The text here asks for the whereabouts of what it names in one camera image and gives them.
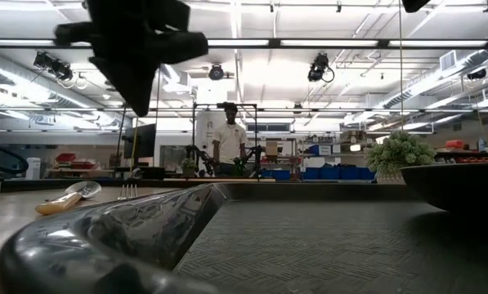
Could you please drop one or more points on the black ceiling-mounted spotlight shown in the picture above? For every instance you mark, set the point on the black ceiling-mounted spotlight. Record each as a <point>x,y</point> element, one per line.
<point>53,65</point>

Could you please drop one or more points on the person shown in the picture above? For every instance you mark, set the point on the person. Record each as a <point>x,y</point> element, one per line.
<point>229,139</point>

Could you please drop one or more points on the black computer monitor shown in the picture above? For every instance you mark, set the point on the black computer monitor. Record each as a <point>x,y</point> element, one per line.
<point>141,141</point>

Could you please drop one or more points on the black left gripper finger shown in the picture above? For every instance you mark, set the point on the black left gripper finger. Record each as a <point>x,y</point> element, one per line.
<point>182,47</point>
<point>125,81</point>

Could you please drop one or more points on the green potted plant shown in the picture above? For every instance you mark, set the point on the green potted plant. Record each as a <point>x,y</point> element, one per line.
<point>397,155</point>

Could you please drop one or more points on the black background robot arm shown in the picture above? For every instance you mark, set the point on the black background robot arm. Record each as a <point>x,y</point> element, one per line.
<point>200,159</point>
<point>252,159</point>

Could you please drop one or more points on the dark bowl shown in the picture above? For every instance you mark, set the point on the dark bowl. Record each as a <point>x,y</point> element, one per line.
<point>460,185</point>

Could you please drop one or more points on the metal fork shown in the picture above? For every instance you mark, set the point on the metal fork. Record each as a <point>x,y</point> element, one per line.
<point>128,192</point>

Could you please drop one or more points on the black ceiling-mounted camera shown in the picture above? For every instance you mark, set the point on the black ceiling-mounted camera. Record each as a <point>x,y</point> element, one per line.
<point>319,67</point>

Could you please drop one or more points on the black overhead frame rail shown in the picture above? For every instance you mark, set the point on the black overhead frame rail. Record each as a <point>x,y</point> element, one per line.
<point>329,43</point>

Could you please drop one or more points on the black textured tray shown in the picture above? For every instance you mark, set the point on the black textured tray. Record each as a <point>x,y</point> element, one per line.
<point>268,245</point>

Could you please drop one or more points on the cardboard box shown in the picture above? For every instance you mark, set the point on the cardboard box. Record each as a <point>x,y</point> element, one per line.
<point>271,149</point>

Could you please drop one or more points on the red storage bin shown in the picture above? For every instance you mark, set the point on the red storage bin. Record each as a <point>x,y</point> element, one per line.
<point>65,157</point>

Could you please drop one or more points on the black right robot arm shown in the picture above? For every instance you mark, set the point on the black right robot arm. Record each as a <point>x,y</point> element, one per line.
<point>414,4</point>

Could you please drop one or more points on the white bin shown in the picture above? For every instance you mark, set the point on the white bin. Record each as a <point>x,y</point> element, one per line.
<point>33,168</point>

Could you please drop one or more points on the blue storage bin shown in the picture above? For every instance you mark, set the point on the blue storage bin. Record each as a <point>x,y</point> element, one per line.
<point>329,172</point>
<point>280,175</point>

